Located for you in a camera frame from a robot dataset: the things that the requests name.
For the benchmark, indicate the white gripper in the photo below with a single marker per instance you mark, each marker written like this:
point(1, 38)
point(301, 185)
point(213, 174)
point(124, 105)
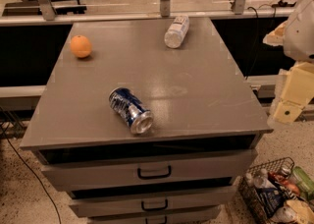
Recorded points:
point(300, 34)

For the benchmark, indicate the blue pepsi can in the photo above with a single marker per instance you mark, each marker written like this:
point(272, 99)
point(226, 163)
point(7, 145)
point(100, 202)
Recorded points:
point(130, 108)

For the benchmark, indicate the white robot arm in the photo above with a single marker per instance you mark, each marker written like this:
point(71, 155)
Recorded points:
point(298, 44)

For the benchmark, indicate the small water bottle in basket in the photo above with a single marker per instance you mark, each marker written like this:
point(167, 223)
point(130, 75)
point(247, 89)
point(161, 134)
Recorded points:
point(261, 181)

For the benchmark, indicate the clear plastic water bottle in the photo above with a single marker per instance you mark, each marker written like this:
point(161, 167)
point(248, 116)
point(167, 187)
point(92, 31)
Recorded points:
point(176, 32)

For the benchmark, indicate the red snack bag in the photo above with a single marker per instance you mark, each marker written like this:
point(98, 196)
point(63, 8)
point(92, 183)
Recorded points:
point(283, 181)

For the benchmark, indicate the green bottle in basket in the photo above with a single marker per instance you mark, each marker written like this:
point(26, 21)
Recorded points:
point(304, 182)

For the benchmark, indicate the blue snack bag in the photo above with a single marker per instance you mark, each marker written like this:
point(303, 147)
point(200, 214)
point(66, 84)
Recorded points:
point(272, 199)

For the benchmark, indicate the yellow bag in basket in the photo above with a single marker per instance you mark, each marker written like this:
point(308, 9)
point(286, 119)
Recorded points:
point(303, 213)

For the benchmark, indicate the grey drawer cabinet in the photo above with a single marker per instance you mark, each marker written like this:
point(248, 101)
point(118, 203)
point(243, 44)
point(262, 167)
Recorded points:
point(198, 96)

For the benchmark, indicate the bottom grey drawer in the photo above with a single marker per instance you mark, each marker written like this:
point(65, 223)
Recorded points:
point(179, 216)

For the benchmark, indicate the grey drawer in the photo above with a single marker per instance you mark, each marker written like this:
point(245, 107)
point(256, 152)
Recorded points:
point(148, 171)
point(125, 206)
point(179, 216)

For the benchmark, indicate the orange fruit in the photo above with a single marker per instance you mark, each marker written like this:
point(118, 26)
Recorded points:
point(80, 46)

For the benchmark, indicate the top grey drawer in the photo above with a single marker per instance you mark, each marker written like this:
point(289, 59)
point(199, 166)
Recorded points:
point(148, 171)

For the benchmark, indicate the middle grey drawer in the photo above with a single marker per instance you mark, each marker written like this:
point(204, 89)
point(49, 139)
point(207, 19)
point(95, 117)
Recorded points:
point(125, 206)

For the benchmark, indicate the wire basket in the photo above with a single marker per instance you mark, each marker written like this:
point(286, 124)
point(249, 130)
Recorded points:
point(284, 215)

